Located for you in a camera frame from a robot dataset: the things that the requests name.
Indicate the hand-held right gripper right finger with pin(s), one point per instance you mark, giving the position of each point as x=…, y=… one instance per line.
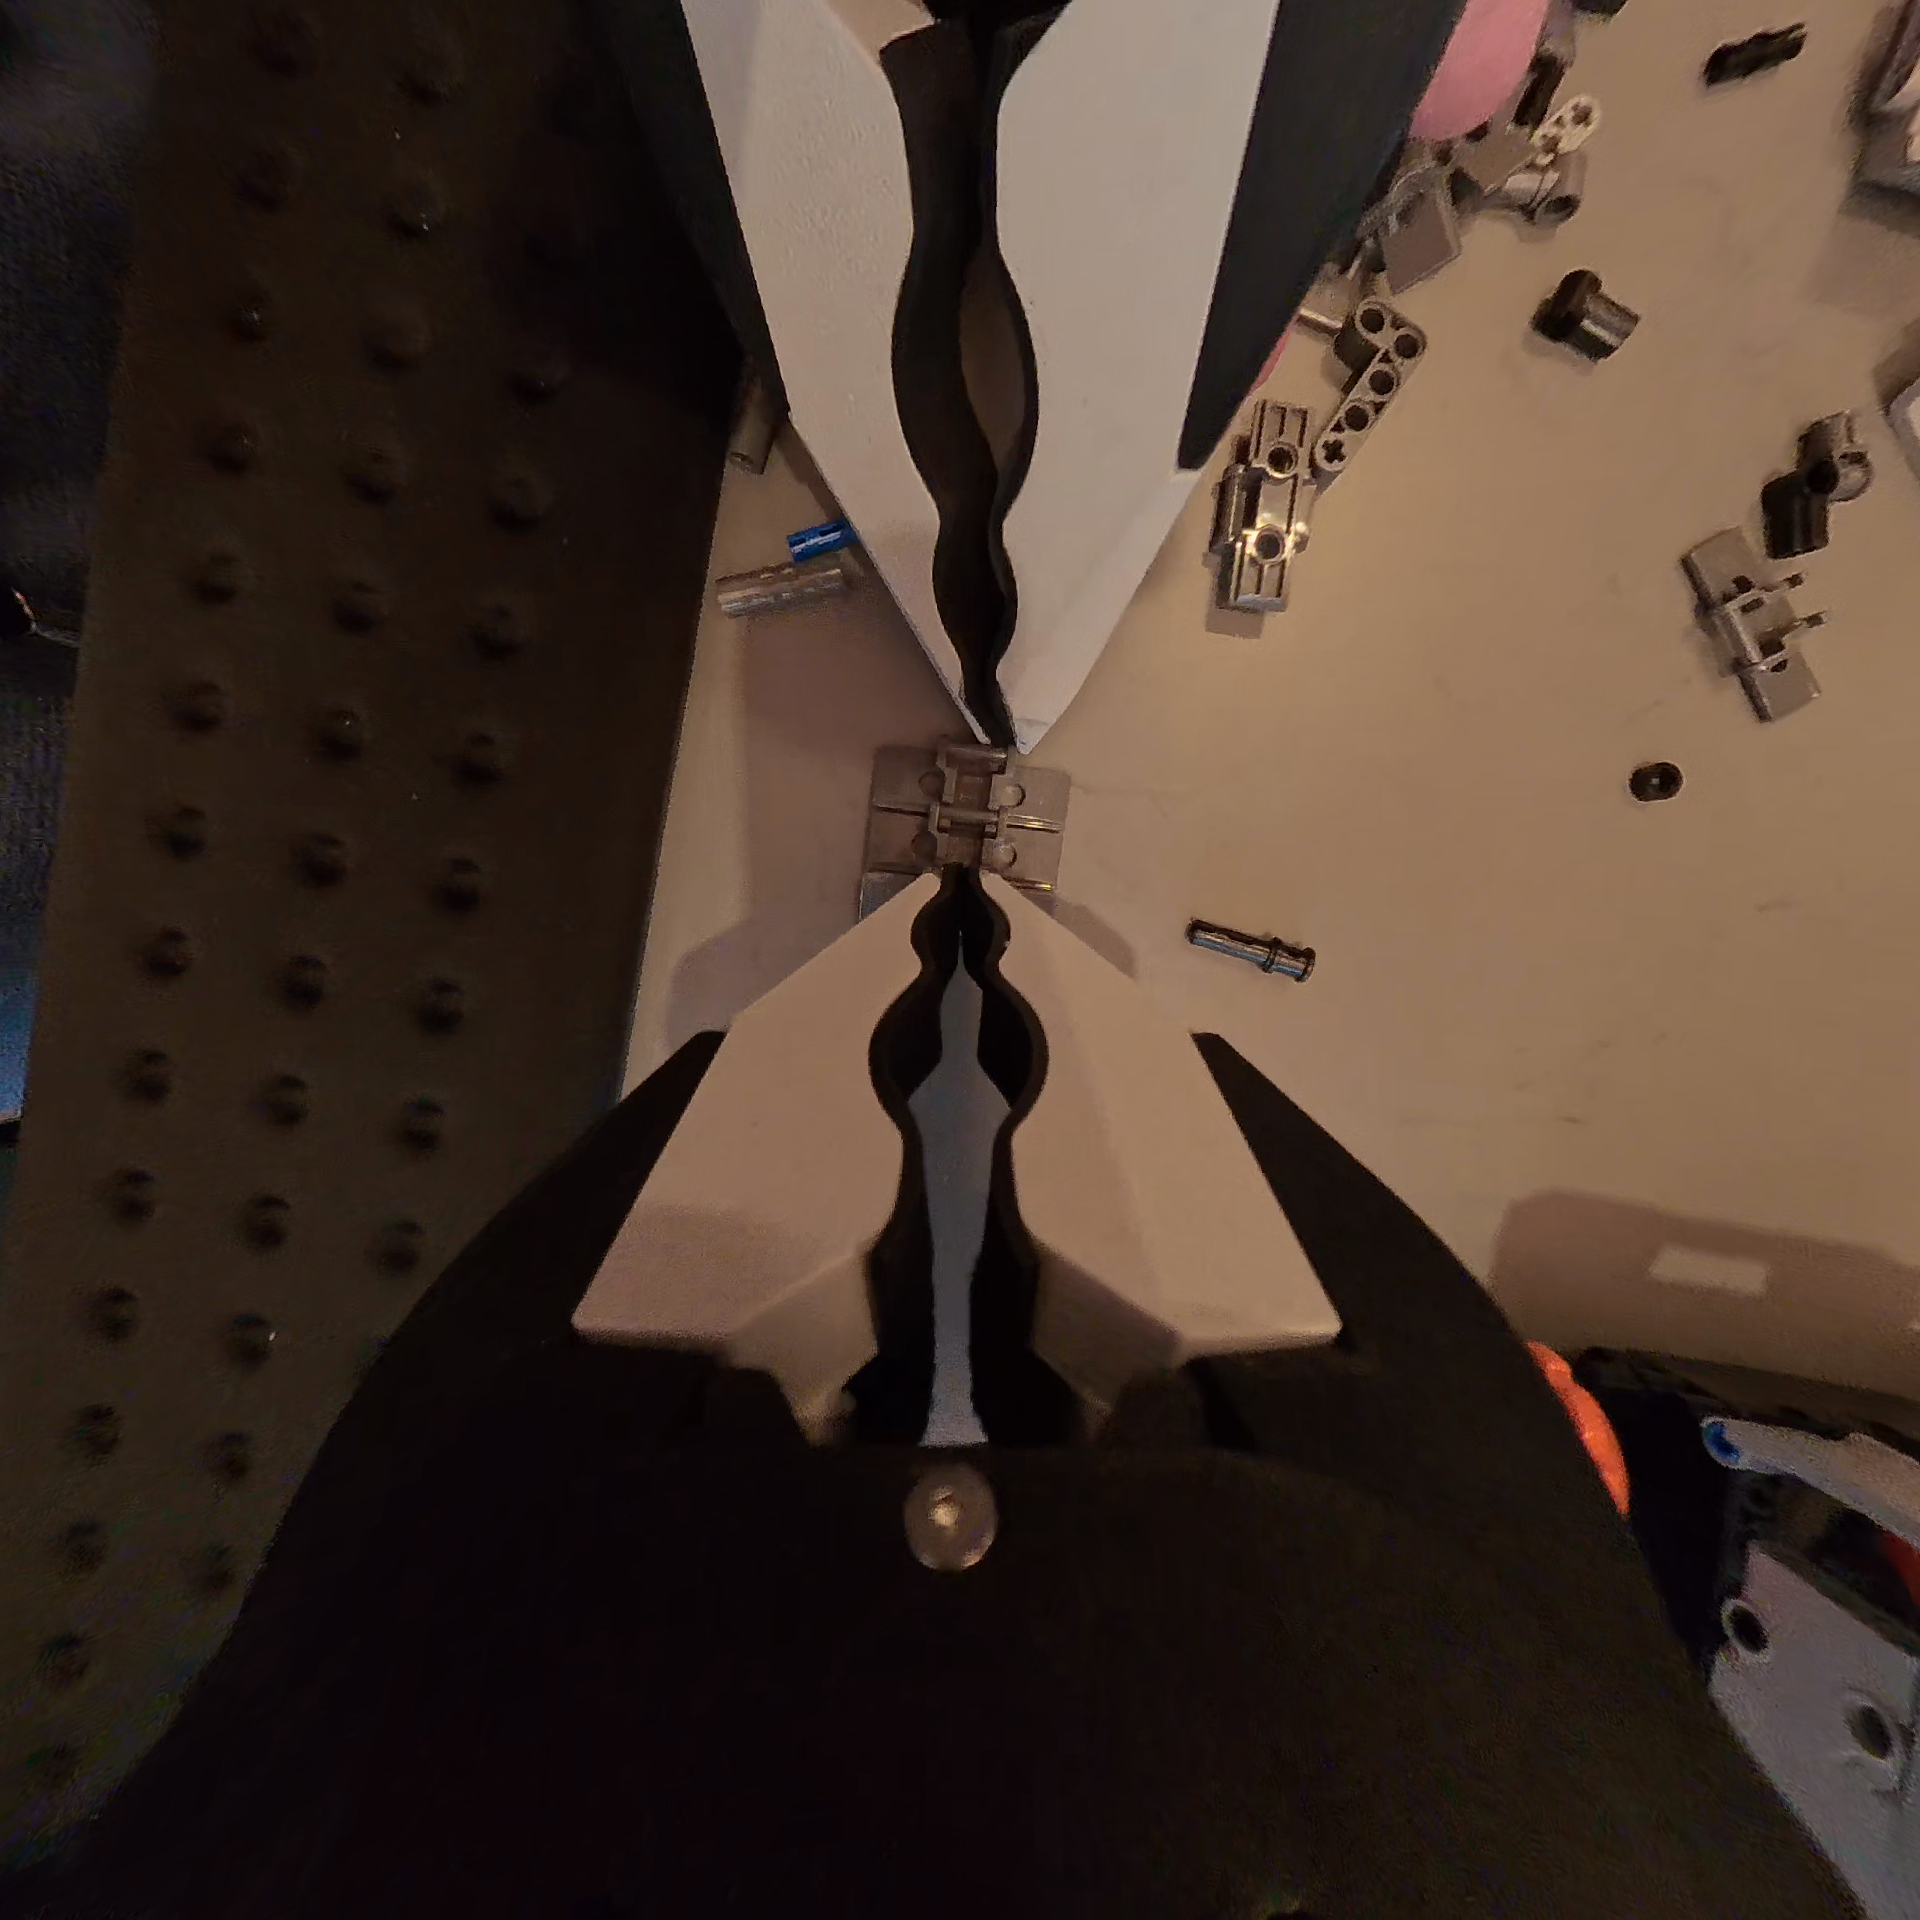
x=1170, y=1200

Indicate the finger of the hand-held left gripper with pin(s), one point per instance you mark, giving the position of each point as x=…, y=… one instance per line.
x=810, y=224
x=1124, y=301

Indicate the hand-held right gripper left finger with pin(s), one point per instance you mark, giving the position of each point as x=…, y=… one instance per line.
x=751, y=1200

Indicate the small black pin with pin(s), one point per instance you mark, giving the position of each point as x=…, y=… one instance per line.
x=1253, y=950
x=1753, y=53

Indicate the grey clip plate assembly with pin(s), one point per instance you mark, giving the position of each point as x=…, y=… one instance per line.
x=968, y=824

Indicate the person's left hand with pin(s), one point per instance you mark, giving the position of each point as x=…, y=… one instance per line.
x=1479, y=68

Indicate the pile of grey clip plates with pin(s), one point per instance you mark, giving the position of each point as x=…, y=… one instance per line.
x=1470, y=164

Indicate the grey tube with black axle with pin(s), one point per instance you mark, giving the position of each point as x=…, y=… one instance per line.
x=751, y=434

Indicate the grey perforated beam assembly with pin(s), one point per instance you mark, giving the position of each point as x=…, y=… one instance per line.
x=1373, y=375

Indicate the black round connector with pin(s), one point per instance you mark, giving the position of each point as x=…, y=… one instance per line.
x=1587, y=313

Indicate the blue plastic pin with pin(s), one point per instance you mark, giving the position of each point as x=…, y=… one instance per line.
x=818, y=537

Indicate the grey tube connector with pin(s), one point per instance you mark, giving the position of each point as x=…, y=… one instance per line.
x=781, y=588

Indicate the black and grey connector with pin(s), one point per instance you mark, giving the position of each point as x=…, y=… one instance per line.
x=1809, y=494

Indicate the black dimpled foam pad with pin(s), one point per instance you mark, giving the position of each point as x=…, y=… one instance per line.
x=374, y=751

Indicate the grey plate with clips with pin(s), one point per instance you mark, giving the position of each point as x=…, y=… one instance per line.
x=1748, y=623

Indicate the black toy car orange wheels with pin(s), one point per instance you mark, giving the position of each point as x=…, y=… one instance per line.
x=1800, y=1575

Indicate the person's leg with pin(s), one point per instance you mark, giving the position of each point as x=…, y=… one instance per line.
x=38, y=900

